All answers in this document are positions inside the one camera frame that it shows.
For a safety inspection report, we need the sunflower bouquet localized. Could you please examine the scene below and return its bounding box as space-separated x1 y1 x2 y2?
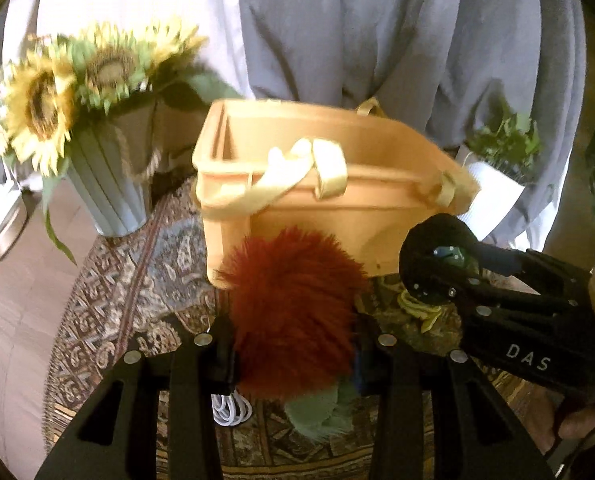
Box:
0 17 243 266

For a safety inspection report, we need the white plant pot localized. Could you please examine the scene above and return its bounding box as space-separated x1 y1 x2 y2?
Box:
455 145 525 241

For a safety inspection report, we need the person's right hand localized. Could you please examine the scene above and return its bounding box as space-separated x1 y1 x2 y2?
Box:
552 375 595 466

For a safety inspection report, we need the grey curtain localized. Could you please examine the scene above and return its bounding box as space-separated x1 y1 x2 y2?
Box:
238 0 585 256

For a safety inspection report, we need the white coiled cable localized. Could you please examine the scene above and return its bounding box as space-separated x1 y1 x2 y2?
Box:
210 392 253 428

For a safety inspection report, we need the patterned brown rug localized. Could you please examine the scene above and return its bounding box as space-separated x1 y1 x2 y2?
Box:
42 175 578 480

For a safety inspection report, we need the grey ribbed vase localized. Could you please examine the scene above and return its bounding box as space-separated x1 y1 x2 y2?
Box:
65 105 161 238

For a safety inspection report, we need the red furry plush toy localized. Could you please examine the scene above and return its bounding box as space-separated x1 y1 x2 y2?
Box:
215 227 371 441

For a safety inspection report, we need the green leafy plant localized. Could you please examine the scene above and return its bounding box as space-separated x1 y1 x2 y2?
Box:
465 100 543 183

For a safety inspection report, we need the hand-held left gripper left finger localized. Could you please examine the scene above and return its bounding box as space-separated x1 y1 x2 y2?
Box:
35 310 238 480

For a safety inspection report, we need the orange basket with yellow handles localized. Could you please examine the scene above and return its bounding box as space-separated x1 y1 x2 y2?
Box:
192 97 481 291

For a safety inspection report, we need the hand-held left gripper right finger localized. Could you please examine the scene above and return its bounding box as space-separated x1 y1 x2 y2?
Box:
352 320 555 480

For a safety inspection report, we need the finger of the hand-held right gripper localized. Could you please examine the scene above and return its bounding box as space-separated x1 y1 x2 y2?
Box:
410 280 553 319
470 239 594 306

